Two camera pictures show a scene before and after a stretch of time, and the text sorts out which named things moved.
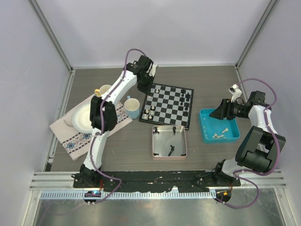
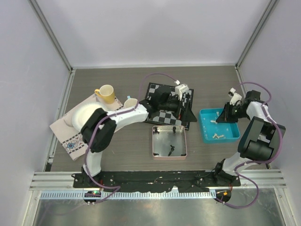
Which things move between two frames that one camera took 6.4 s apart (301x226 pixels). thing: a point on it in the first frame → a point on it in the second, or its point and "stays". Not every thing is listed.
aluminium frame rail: x=43 y=21 stays
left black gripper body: x=145 y=85 → x=173 y=106
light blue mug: x=131 y=106 stays
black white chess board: x=168 y=105 stays
